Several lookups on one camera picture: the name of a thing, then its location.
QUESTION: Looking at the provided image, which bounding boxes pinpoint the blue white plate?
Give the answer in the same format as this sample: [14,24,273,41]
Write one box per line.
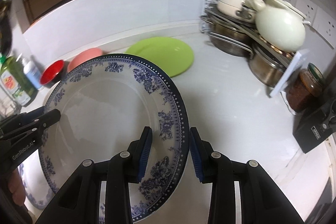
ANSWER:
[39,53,189,222]
[18,163,54,210]

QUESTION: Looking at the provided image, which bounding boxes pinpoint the red black bowl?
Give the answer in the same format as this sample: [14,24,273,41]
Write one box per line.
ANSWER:
[40,60,65,88]

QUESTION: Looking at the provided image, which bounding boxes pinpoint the pink bowl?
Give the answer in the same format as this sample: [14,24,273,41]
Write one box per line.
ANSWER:
[67,48,103,73]

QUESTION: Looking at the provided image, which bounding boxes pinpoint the green plate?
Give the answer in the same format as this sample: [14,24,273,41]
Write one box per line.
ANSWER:
[125,37,194,78]

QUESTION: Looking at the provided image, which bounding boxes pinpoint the person's left hand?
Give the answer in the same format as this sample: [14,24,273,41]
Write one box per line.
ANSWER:
[7,169,26,206]

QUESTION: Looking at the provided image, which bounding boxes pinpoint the green dish soap bottle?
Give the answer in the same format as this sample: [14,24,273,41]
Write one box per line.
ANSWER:
[1,55,38,107]

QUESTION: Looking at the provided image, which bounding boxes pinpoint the white blue pump bottle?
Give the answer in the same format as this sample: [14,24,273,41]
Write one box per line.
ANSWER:
[17,53,43,90]

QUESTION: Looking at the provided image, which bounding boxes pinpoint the black frying pan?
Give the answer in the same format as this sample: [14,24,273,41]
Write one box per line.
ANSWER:
[1,0,12,56]

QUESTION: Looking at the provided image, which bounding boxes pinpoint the black knife block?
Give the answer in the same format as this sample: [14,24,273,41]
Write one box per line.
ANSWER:
[293,79,335,153]

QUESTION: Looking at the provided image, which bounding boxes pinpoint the glass jar of sauce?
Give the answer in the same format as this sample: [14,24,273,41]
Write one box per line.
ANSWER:
[286,63,325,113]

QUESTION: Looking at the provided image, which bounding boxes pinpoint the stainless steel pot lower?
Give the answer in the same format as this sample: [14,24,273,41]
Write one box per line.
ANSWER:
[249,43,286,88]

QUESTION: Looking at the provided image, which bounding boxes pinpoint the stainless steel pot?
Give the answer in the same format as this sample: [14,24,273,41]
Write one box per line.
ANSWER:
[201,15,253,59]
[249,43,286,88]

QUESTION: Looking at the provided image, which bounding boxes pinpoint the stainless steel pot upper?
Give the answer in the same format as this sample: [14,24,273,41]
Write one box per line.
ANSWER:
[201,15,253,59]

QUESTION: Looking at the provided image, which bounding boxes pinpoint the cream ceramic teapot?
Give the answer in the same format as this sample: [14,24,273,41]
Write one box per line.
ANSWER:
[245,0,311,52]

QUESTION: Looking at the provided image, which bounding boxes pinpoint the white wall sockets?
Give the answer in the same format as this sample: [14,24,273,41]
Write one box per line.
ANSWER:
[284,0,335,49]

